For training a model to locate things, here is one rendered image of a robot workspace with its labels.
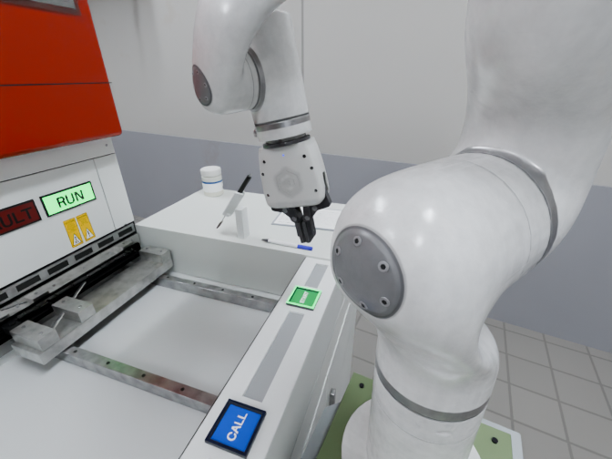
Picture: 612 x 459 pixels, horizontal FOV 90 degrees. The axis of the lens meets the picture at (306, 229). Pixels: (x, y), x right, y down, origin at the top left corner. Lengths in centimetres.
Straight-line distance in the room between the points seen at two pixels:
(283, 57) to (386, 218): 31
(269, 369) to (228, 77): 40
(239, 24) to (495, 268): 31
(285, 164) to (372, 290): 31
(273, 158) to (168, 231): 53
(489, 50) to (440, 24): 161
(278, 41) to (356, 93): 149
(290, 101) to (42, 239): 64
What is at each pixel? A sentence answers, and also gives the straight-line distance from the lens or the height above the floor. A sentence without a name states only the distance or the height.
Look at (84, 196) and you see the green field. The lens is 91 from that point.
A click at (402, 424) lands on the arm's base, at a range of 39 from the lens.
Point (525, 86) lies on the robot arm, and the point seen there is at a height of 135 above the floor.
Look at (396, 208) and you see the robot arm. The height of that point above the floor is 128.
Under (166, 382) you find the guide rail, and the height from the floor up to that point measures 85.
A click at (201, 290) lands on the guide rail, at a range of 88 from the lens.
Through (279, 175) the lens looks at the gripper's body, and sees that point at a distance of 48.
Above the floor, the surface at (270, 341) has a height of 96.
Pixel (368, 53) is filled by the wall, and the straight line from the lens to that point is 191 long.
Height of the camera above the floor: 135
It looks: 27 degrees down
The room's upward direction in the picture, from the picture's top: straight up
